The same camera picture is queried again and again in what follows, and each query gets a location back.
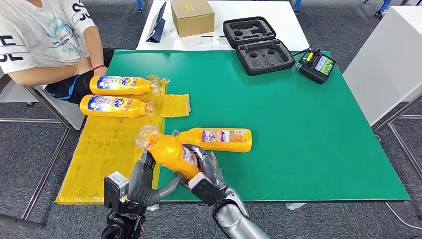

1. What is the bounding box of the grey metal bench frame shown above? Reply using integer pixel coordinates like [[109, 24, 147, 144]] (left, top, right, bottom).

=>
[[0, 84, 74, 230]]

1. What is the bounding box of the white cabinet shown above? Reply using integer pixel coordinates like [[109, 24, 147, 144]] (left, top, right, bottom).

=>
[[342, 5, 422, 127]]

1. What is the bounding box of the dark blue tablet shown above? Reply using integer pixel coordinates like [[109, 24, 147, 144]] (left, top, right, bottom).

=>
[[146, 1, 167, 43]]

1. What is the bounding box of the yellow film-wrapped cardboard sheet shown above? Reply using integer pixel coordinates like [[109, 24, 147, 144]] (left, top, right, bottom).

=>
[[55, 75, 169, 205]]

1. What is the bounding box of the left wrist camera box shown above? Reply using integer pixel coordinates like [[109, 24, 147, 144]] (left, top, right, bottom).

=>
[[104, 171, 130, 212]]

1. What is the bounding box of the person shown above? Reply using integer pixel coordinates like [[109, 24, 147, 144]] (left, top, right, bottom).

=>
[[0, 0, 115, 105]]

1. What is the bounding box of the black foam-lined case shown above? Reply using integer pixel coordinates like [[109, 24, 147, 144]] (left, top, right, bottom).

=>
[[222, 16, 296, 77]]

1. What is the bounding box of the brown cardboard box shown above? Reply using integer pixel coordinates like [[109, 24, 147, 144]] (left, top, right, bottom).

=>
[[170, 0, 215, 38]]

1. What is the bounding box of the steel table frame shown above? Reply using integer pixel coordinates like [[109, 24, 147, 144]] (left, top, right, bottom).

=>
[[374, 96, 422, 180]]

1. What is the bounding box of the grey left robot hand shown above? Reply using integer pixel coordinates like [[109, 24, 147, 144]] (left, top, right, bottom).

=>
[[126, 150, 181, 209]]

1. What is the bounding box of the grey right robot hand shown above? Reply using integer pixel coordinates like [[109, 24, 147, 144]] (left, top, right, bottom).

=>
[[176, 144, 226, 190]]

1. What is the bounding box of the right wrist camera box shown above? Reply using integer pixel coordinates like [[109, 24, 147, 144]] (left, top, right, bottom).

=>
[[188, 172, 228, 207]]

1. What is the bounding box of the white floor cable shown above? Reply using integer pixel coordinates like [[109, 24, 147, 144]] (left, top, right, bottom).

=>
[[386, 203, 422, 232]]

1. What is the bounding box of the white table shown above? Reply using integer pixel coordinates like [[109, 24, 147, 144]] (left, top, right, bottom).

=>
[[136, 0, 311, 52]]

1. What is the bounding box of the person's right hand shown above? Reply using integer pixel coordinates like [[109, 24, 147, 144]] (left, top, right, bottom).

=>
[[75, 57, 95, 75]]

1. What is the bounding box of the white bench seat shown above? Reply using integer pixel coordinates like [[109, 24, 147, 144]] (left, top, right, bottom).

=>
[[0, 66, 87, 131]]

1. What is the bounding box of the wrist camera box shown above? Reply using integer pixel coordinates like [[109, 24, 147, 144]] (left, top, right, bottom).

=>
[[104, 171, 130, 212], [188, 172, 228, 207]]

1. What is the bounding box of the orange detergent bottle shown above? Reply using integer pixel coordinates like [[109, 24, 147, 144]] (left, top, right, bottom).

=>
[[89, 75, 162, 96], [135, 123, 202, 180], [172, 127, 253, 153], [80, 95, 156, 119]]

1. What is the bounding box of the black remote controller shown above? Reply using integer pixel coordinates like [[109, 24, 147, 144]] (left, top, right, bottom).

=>
[[293, 46, 337, 86]]

